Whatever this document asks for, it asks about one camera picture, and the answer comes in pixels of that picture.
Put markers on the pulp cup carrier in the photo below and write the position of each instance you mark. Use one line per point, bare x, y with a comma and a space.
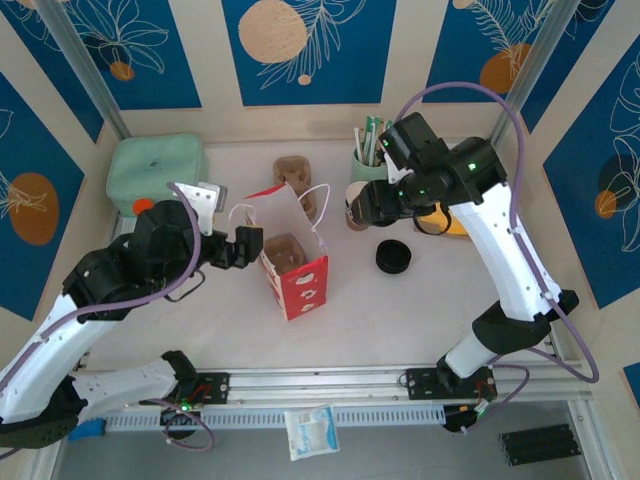
282, 255

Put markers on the red white paper gift bag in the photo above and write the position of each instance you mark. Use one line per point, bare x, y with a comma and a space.
305, 290

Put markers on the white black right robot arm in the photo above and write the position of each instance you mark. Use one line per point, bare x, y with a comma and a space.
505, 265

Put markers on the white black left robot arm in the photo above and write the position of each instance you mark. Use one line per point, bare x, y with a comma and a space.
50, 350

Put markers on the stack of brown paper cups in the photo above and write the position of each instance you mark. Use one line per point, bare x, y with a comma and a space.
354, 192

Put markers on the mint green straw holder cup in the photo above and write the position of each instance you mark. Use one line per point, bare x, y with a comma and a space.
362, 170

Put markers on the stack of yellow napkins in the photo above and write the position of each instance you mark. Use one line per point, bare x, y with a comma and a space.
432, 217

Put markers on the black cup lid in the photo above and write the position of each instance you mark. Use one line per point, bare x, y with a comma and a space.
394, 256

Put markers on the orange capped bottle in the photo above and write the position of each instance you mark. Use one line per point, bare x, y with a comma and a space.
144, 206

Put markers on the white wrapped straw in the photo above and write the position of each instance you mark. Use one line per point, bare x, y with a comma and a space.
358, 142

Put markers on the green wrapped straw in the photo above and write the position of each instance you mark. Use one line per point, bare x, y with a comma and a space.
369, 137
389, 123

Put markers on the stack of pulp cup carriers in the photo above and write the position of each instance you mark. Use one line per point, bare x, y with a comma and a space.
292, 172

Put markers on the mint green zip pouch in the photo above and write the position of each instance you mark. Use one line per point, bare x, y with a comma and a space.
150, 160

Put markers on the white blue plastic packet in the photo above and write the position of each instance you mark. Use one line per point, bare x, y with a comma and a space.
312, 432

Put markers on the black ribbed block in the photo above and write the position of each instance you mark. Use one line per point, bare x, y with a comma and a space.
540, 445

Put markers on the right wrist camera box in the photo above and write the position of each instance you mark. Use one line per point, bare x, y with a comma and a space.
397, 167

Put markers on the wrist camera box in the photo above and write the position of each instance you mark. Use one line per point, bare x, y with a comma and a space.
397, 167
200, 200

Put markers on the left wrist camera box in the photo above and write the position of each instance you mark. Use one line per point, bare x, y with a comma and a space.
200, 200

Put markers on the aluminium frame post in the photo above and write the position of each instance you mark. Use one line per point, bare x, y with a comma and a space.
84, 65
531, 75

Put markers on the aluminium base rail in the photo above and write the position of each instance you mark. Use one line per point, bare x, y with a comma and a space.
315, 385

